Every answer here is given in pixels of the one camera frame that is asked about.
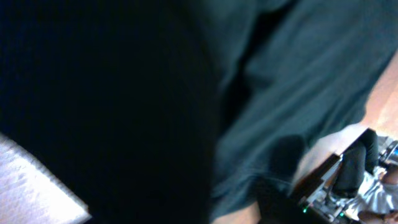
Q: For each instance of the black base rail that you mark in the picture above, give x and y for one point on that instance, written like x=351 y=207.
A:
x=312 y=194

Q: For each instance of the black t-shirt with logo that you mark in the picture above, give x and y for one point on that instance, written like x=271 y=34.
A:
x=177 y=111

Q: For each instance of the seated person in background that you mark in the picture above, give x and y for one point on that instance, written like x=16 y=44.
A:
x=376 y=200

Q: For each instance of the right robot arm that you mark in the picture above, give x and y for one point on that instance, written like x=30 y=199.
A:
x=360 y=157

